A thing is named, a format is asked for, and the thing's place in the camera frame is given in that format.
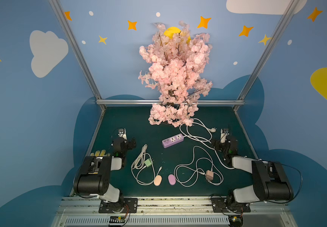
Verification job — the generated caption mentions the pink USB charger adapter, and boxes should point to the pink USB charger adapter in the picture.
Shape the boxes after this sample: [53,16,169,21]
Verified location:
[205,170,214,181]

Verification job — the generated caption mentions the white charging cable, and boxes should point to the white charging cable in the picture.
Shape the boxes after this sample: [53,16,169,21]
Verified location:
[174,146,224,188]

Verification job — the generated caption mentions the purple power strip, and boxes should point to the purple power strip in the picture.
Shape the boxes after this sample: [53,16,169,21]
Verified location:
[162,133,184,148]

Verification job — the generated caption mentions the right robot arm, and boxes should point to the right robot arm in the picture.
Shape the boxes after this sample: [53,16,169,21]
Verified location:
[210,134,296,206]

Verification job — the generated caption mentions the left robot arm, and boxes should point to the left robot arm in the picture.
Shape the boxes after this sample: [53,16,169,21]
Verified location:
[73,137,137,203]

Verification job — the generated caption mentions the yellow work glove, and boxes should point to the yellow work glove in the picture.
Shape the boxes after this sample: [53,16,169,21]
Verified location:
[90,149,110,157]

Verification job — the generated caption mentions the green USB charger adapter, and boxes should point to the green USB charger adapter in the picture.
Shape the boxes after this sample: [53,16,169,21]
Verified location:
[144,159,152,167]

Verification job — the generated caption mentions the green circuit board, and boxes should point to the green circuit board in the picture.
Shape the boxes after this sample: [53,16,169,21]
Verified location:
[108,216,126,226]

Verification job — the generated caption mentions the pink artificial blossom tree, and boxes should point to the pink artificial blossom tree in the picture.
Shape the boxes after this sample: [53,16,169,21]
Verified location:
[138,22,213,127]

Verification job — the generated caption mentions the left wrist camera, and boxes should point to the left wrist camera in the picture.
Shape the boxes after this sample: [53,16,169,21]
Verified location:
[118,128,127,140]

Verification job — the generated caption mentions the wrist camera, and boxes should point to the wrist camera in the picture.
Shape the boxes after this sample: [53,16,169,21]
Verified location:
[220,128,230,143]
[118,128,127,140]

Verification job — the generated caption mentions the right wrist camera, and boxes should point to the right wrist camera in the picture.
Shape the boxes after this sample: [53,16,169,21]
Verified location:
[220,128,230,143]

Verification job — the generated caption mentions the white bundled USB cable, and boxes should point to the white bundled USB cable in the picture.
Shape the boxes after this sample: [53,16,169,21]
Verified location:
[130,144,163,186]

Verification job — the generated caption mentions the white power strip cable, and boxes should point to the white power strip cable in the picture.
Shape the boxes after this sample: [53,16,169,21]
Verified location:
[179,118,235,170]

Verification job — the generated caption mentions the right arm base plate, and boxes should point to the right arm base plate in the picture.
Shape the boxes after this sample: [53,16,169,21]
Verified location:
[210,197,251,214]

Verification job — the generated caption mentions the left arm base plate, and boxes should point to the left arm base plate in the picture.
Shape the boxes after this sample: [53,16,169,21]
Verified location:
[98,198,138,214]

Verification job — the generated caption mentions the aluminium front rail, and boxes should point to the aluminium front rail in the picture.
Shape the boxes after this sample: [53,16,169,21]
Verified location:
[52,196,297,227]

